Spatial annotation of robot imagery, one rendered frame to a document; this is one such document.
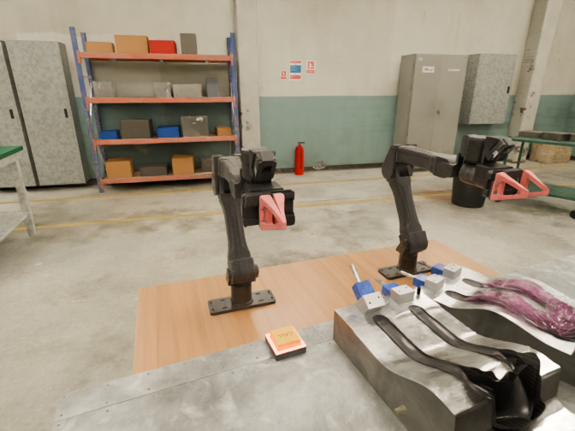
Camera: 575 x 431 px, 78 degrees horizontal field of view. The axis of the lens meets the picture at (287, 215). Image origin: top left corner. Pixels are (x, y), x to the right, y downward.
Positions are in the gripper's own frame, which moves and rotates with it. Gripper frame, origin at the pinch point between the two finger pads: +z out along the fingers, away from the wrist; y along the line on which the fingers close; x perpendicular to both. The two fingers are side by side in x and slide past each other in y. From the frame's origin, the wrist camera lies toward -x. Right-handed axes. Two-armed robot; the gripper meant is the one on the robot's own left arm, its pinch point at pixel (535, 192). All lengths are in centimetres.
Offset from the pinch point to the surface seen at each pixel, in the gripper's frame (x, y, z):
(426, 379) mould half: 26.5, -38.2, 15.7
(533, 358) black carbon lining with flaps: 23.8, -18.6, 20.3
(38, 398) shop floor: 123, -147, -108
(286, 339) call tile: 36, -55, -13
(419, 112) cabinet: 29, 344, -455
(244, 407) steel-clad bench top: 39, -68, 0
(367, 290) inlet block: 26.4, -33.0, -12.3
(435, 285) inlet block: 32.3, -7.2, -15.8
